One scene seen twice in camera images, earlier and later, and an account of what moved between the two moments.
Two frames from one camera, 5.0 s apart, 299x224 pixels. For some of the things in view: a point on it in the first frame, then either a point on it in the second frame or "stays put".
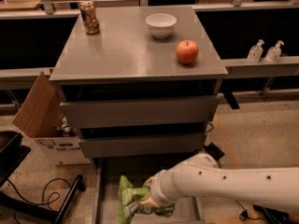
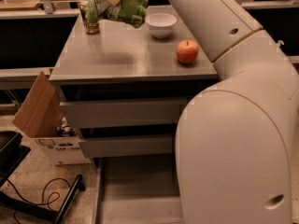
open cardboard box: [42, 119] stays put
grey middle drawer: [143, 145] stays put
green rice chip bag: [130, 203] → [131, 8]
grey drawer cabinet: [142, 84] stays put
